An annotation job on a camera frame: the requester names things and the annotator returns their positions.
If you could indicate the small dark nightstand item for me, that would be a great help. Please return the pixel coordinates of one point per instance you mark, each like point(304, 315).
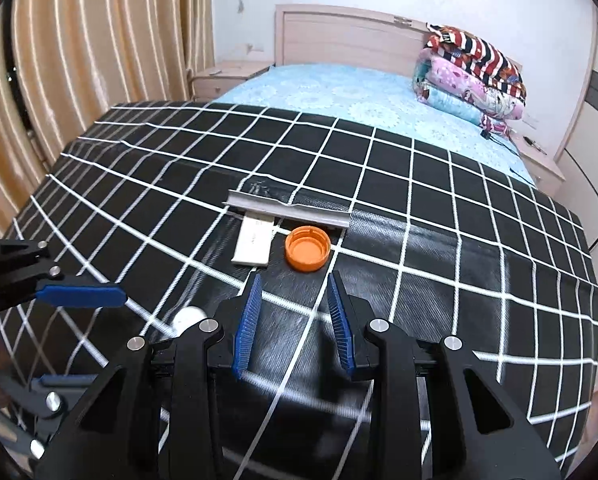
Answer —
point(535, 145)

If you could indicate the light wooden headboard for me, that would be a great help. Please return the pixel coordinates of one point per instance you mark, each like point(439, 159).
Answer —
point(339, 35)

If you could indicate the white wall socket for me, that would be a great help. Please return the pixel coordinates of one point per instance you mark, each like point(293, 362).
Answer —
point(257, 48)

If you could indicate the grey plastic strip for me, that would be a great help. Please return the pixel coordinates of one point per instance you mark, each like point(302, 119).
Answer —
point(289, 207)

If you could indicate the black white grid cloth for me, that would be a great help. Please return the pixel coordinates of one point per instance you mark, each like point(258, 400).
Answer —
point(429, 210)

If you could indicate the flat white carton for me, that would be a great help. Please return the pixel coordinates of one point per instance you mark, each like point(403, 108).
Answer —
point(253, 241)

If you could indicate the white round lid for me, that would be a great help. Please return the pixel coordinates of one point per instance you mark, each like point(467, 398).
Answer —
point(188, 317)

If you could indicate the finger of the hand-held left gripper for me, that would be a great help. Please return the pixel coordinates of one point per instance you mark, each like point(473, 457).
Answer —
point(61, 381)
point(84, 296)

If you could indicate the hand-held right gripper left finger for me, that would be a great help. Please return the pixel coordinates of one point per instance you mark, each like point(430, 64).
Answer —
point(246, 325)

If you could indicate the light blue folded blanket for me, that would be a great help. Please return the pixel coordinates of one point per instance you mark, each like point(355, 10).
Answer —
point(449, 102)

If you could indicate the beige striped curtain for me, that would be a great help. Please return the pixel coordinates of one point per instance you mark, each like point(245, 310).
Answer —
point(104, 35)

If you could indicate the orange bottle cap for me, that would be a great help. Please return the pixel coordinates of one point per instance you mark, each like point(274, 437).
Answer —
point(307, 250)

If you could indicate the wooden nightstand with drawers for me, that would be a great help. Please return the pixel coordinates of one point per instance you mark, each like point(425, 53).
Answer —
point(541, 165)
point(229, 77)

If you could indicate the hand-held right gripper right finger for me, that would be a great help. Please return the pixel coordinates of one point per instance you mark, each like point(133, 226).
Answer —
point(340, 330)

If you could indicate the striped folded blanket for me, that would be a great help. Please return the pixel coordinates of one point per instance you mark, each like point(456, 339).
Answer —
point(479, 57)

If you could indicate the pink folded blanket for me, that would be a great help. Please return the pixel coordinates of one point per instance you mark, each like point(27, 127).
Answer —
point(469, 87)

